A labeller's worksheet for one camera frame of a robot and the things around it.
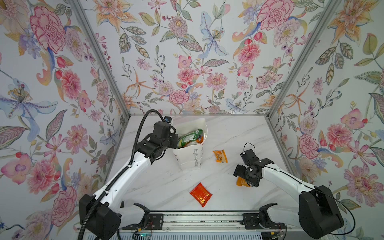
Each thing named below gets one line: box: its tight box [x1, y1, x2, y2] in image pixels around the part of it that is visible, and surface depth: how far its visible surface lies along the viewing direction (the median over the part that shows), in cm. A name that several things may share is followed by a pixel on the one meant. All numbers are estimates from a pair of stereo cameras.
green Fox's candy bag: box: [177, 128, 204, 149], surface depth 85 cm
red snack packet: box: [189, 182, 213, 208], surface depth 83 cm
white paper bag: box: [172, 118, 208, 171], surface depth 84 cm
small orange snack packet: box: [212, 149, 229, 163], surface depth 99 cm
